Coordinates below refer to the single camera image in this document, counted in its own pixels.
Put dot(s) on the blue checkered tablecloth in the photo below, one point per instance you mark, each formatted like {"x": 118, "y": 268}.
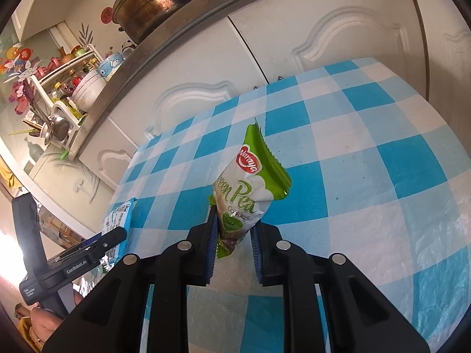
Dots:
{"x": 349, "y": 191}

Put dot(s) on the white cabinet door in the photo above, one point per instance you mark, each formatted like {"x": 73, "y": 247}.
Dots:
{"x": 441, "y": 44}
{"x": 191, "y": 70}
{"x": 110, "y": 161}
{"x": 279, "y": 36}

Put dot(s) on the person's left hand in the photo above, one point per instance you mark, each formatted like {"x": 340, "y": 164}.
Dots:
{"x": 44, "y": 323}

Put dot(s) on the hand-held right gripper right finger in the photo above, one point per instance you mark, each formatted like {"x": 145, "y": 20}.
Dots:
{"x": 256, "y": 257}

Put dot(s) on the white dish rack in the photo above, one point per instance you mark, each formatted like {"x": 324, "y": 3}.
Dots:
{"x": 59, "y": 110}

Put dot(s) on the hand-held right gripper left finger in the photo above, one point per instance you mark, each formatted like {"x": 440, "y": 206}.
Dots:
{"x": 210, "y": 250}

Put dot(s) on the green cookie packet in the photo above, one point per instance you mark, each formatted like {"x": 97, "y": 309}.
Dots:
{"x": 243, "y": 187}

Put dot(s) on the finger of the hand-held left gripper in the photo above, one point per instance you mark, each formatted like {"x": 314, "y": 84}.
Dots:
{"x": 110, "y": 239}

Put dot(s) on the blue printed cup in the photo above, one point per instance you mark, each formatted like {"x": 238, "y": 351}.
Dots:
{"x": 110, "y": 66}

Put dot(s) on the colourful flower wall stickers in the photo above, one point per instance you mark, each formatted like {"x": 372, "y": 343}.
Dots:
{"x": 22, "y": 70}

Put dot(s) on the person's left forearm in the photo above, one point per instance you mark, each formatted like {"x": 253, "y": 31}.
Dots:
{"x": 24, "y": 327}

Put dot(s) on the green and white snack wrapper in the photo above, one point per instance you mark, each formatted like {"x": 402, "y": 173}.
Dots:
{"x": 119, "y": 215}

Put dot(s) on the white bowl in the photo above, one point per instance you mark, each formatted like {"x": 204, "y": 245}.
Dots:
{"x": 88, "y": 90}

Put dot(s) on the tarnished metal cooking pot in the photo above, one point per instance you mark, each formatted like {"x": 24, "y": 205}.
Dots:
{"x": 154, "y": 3}

